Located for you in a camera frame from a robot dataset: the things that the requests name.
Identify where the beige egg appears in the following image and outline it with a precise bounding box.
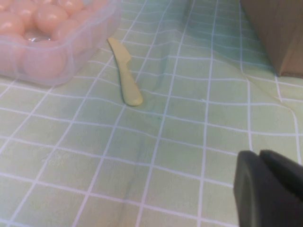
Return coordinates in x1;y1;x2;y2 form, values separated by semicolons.
56;0;85;16
9;0;38;22
53;18;82;45
33;3;69;33
0;11;26;36
22;46;68;79

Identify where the green white checkered tablecloth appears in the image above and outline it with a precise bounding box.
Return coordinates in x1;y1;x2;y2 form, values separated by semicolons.
0;0;303;227

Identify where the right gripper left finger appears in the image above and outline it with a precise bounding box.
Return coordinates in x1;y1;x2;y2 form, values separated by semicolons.
233;150;303;227

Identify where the yellow plastic knife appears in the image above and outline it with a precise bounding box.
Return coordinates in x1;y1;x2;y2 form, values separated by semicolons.
107;37;144;107

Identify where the clear plastic egg box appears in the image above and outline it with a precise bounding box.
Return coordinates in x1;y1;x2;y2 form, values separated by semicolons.
0;0;123;86

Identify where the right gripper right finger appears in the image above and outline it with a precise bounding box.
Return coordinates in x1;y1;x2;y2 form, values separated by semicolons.
259;148;303;196

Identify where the brown cardboard box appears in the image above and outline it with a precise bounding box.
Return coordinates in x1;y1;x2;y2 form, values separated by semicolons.
239;0;303;78

